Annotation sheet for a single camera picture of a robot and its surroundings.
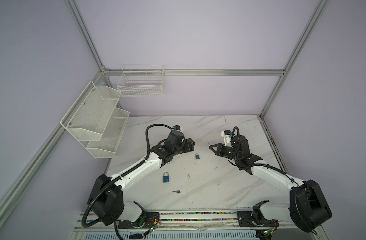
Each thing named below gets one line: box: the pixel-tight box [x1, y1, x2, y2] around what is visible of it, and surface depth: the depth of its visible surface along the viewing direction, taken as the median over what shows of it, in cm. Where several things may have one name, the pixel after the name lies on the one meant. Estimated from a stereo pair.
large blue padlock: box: [162, 171, 170, 183], surface depth 88 cm
